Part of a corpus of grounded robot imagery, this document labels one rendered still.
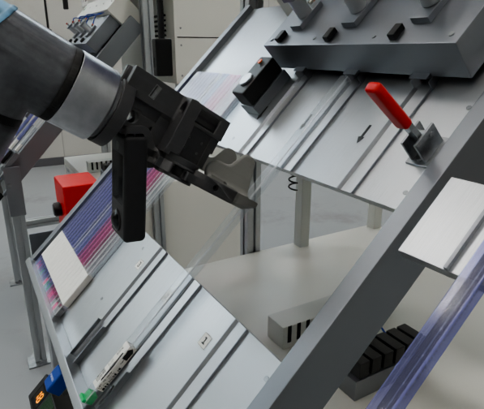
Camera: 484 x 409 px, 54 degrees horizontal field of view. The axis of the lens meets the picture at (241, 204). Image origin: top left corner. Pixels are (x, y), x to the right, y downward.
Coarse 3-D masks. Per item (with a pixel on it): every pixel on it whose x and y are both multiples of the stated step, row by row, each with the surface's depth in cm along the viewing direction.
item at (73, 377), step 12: (36, 276) 85; (36, 288) 81; (48, 300) 78; (48, 312) 73; (48, 324) 71; (60, 324) 72; (60, 336) 68; (60, 348) 64; (60, 360) 63; (72, 360) 63; (72, 372) 60; (72, 384) 58; (84, 384) 60; (72, 396) 56; (84, 408) 54
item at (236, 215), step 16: (336, 80) 61; (336, 96) 60; (320, 112) 59; (304, 128) 59; (288, 144) 59; (272, 160) 59; (288, 160) 59; (272, 176) 58; (256, 192) 58; (224, 224) 57; (208, 240) 57; (224, 240) 57; (208, 256) 57; (192, 272) 56; (176, 288) 56; (160, 304) 56; (144, 320) 56; (160, 320) 56; (144, 336) 55
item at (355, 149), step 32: (256, 32) 94; (224, 64) 94; (288, 96) 71; (320, 96) 65; (352, 96) 61; (416, 96) 53; (448, 96) 50; (256, 128) 71; (288, 128) 66; (320, 128) 61; (352, 128) 57; (384, 128) 53; (448, 128) 47; (256, 160) 67; (320, 160) 57; (352, 160) 53; (384, 160) 50; (352, 192) 50; (384, 192) 47
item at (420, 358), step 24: (480, 264) 28; (456, 288) 28; (480, 288) 28; (456, 312) 27; (432, 336) 27; (408, 360) 27; (432, 360) 27; (384, 384) 27; (408, 384) 26; (384, 408) 26
